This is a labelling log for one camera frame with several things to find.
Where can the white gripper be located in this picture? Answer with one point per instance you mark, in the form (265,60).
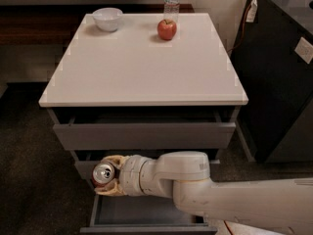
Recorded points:
(131,175)

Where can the red coke can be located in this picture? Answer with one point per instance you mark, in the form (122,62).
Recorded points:
(102,174)

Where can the grey bottom drawer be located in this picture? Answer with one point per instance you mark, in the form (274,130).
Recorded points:
(144,215)

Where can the grey drawer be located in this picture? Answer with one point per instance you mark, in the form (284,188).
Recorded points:
(85,160)
(144,215)
(144,128)

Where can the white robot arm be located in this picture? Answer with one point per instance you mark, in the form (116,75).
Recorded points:
(284,205)

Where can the grey middle drawer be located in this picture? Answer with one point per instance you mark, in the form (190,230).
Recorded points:
(85,160)

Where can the grey top drawer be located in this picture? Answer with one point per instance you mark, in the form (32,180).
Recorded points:
(144,128)

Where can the red apple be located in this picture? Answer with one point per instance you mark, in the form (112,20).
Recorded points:
(166,29)

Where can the white bowl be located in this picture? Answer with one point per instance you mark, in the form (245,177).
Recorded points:
(107,19)

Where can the dark wooden shelf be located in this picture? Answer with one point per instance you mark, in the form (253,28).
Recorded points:
(42,24)

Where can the black side cabinet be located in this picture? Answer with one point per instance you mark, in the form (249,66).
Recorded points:
(276,125)

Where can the clear plastic water bottle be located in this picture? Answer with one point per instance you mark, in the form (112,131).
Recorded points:
(171,9)

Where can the white cable tag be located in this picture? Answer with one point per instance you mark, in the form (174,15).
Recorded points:
(251,12)

